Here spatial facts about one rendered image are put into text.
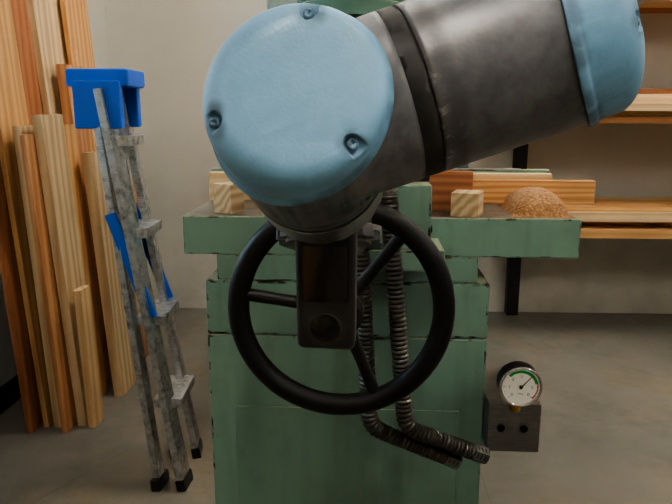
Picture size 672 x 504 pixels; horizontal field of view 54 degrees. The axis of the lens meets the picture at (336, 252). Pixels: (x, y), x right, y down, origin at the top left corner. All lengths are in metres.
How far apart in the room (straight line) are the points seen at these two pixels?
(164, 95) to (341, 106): 3.25
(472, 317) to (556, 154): 2.56
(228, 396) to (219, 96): 0.83
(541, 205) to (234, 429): 0.60
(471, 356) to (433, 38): 0.78
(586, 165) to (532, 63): 3.27
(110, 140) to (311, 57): 1.49
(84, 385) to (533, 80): 2.17
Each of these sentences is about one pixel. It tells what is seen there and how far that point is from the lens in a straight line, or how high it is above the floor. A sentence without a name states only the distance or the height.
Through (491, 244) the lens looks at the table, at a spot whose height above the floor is 0.86.
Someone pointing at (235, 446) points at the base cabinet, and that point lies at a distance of 1.14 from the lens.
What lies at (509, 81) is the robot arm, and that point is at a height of 1.07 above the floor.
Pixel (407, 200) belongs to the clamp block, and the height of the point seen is 0.94.
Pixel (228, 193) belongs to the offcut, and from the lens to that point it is 1.03.
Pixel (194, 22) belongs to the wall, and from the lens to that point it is 3.52.
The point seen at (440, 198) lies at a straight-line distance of 1.06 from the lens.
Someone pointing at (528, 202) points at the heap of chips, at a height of 0.92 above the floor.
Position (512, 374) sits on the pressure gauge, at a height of 0.68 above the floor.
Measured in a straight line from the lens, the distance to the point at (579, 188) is 1.19.
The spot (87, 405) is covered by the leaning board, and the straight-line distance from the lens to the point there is 2.42.
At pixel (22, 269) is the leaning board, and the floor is 0.55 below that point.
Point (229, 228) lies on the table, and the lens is 1.01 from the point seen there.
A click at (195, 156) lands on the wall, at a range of 3.51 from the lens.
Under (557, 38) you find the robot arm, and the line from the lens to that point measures 0.33.
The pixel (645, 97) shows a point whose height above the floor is 1.11.
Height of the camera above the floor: 1.06
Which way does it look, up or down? 12 degrees down
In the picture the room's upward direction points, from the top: straight up
